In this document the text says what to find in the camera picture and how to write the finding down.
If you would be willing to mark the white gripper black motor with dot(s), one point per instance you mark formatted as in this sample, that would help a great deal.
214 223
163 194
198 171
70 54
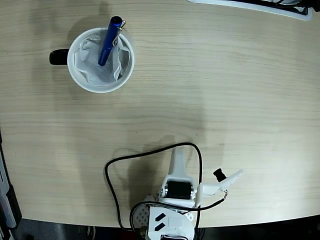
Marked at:
178 189

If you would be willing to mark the blue metal pen gold clip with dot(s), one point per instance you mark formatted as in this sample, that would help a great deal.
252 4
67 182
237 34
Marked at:
108 42

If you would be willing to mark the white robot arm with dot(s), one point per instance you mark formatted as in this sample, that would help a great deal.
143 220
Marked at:
172 222

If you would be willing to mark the crumpled white tissue paper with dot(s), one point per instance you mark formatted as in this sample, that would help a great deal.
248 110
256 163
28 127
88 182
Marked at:
90 57

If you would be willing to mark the small black gripper camera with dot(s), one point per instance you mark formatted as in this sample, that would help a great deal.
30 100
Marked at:
219 175

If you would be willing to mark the grey metal bracket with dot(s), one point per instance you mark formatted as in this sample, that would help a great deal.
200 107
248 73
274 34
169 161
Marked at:
6 195

